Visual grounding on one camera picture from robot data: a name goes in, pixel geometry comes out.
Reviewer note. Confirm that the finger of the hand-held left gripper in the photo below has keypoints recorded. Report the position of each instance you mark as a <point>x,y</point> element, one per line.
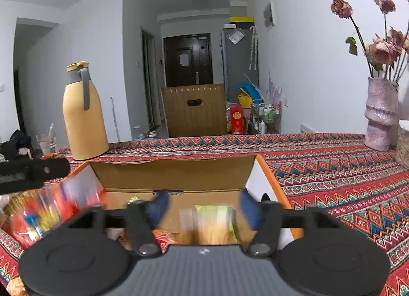
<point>28,173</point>

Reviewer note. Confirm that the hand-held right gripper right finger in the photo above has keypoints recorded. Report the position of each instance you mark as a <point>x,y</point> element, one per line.
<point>250,209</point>

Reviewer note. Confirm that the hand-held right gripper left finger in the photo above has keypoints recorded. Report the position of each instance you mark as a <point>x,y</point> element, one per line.
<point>158,209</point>

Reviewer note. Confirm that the orange red cardboard box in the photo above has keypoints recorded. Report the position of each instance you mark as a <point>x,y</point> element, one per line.
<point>172,171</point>

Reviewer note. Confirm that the red yellow snack packet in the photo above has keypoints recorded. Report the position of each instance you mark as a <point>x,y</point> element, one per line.
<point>41,213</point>

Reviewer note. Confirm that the green snack packet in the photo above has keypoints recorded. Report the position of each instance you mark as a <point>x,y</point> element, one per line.
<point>211,222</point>

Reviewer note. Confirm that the orange snack packet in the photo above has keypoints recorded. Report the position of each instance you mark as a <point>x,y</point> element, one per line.
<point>166,238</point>

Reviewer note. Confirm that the clear drinking glass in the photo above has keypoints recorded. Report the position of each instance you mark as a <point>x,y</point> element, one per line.
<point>47,144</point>

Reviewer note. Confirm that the yellow thermos jug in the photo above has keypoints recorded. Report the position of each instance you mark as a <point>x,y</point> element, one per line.
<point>83,133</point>

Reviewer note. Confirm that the red gift box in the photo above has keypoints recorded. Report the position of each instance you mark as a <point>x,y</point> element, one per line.
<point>236,120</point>

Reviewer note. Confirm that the brown wooden chair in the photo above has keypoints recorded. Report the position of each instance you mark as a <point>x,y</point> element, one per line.
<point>179,120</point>

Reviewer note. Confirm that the yellow bag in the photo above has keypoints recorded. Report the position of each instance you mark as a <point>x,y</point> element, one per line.
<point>245,101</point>

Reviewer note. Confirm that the blue bag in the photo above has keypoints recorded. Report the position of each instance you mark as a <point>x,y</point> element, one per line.
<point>250,90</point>

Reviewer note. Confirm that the pink feather decoration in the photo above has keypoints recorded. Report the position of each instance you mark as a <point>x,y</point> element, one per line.
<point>274,88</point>

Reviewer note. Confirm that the dark entrance door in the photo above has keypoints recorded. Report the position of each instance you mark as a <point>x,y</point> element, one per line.
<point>172,72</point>

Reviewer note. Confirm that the grey refrigerator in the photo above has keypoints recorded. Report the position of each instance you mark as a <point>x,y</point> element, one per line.
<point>238,69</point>

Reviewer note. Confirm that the white door notice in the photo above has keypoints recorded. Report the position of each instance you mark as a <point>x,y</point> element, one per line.
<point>184,59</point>

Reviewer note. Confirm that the white folded umbrella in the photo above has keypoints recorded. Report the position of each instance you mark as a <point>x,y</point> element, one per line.
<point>253,50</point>

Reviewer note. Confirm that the pink ribbed vase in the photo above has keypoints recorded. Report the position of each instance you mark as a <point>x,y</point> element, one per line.
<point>382,117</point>

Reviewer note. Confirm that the woven basket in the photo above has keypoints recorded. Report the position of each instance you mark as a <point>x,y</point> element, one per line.
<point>403,149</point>

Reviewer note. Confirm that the paper sheet on refrigerator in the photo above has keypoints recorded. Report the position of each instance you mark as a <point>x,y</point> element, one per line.
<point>236,36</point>

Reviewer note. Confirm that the yellow black box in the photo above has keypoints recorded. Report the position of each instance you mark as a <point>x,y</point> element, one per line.
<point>242,20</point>

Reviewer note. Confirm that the dried pink roses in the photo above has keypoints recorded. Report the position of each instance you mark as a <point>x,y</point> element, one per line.
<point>383,50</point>

